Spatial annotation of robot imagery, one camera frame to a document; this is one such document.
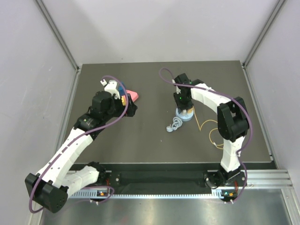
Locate round light blue power strip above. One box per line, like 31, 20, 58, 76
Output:
166, 108, 194, 133

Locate blue cube socket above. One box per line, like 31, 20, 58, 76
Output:
118, 82, 125, 96

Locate pink triangular power strip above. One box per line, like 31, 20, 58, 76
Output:
127, 90, 139, 102

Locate yellow charging cable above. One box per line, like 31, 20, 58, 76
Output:
192, 107, 225, 150

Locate yellow plug adapter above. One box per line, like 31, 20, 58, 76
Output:
121, 96, 127, 106

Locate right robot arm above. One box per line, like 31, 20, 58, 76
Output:
168, 74, 252, 186

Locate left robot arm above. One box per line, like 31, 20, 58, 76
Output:
25, 91, 137, 213

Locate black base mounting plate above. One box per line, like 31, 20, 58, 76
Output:
79, 163, 235, 188

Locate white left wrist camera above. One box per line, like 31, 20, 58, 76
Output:
100, 79, 120, 99

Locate grey slotted cable duct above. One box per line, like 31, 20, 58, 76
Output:
67, 189, 237, 199

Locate aluminium frame rail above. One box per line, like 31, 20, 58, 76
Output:
246, 170, 293, 189

